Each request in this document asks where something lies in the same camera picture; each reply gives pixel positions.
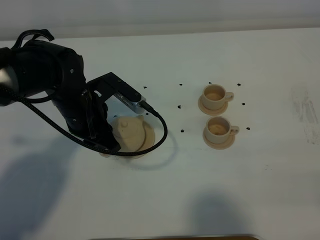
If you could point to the beige teacup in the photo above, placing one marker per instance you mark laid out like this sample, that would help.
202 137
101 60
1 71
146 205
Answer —
218 130
214 97

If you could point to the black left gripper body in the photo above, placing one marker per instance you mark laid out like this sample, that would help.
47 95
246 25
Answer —
84 110

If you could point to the beige far saucer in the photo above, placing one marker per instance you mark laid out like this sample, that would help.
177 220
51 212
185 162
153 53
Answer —
212 112

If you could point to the beige near saucer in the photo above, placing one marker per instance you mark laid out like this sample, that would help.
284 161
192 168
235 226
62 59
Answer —
221 146

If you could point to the beige near teacup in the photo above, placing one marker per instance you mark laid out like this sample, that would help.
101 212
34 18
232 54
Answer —
218 130

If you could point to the beige far teacup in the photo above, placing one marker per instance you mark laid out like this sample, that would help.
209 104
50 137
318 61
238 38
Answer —
214 97

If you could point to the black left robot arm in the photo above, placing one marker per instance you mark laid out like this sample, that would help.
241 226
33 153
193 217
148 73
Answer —
41 66

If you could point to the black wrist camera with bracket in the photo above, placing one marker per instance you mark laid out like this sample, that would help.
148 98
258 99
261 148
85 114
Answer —
109 85

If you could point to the beige teapot saucer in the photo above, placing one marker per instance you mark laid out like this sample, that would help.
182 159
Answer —
150 135

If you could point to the beige teapot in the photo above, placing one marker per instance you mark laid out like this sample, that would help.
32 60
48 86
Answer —
130 135

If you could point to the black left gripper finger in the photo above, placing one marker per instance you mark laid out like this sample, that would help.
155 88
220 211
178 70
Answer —
105 139

